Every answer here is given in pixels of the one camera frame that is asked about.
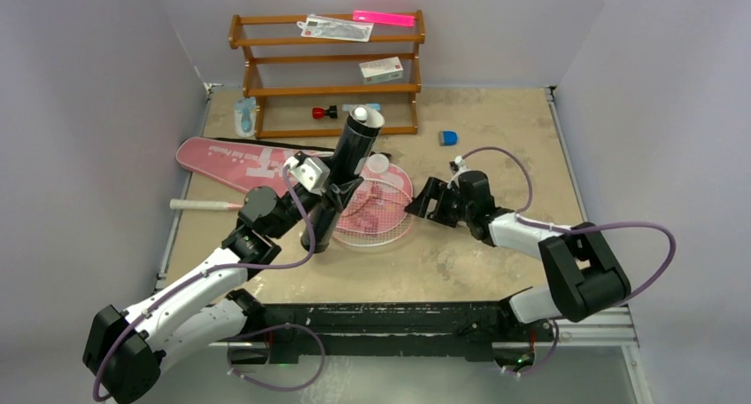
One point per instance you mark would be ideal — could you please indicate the pink flat ruler package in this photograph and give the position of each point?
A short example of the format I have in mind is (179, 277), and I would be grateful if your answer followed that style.
(384, 18)

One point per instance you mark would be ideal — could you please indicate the pink racket cover bag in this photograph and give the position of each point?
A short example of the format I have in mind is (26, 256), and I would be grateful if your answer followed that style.
(243, 165)

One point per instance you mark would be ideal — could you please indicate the white feather shuttlecock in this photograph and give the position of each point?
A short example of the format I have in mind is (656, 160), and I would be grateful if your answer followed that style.
(360, 114)

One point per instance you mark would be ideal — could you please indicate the blue grey eraser block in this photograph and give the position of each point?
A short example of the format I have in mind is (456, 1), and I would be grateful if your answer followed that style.
(447, 138)

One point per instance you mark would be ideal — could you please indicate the pink badminton racket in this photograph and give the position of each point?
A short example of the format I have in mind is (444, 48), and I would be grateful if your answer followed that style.
(375, 215)
(176, 204)

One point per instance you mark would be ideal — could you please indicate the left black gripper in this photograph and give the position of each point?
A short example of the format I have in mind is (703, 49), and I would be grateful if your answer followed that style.
(338, 192)

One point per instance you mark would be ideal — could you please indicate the light blue packaged item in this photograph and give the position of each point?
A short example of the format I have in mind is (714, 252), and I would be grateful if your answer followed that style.
(245, 110)

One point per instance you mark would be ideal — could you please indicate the black shuttlecock tube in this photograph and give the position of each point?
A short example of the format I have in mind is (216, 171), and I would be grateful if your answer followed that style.
(349, 157)

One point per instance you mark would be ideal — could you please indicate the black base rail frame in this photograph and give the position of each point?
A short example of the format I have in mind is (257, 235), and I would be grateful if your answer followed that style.
(479, 331)

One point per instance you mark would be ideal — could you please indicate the white red small box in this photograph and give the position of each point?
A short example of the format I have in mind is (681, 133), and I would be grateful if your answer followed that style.
(381, 70)

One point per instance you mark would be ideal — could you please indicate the clear plastic blister package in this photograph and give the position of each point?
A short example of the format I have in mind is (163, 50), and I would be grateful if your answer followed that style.
(321, 27)

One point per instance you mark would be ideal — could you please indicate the light blue glue stick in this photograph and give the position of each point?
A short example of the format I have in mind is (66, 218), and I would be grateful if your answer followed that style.
(349, 107)

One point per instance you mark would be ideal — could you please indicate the wooden three-tier shelf rack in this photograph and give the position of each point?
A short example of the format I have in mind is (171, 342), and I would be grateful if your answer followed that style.
(254, 86)

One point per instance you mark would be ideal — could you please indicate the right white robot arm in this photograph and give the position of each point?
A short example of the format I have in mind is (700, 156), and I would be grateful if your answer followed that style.
(583, 275)

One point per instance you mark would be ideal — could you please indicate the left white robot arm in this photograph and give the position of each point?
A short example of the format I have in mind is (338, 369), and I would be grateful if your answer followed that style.
(128, 349)

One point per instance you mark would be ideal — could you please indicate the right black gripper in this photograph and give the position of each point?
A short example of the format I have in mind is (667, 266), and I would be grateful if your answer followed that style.
(442, 197)

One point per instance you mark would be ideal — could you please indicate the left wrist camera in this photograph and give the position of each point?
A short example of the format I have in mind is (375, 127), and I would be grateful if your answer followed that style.
(311, 172)

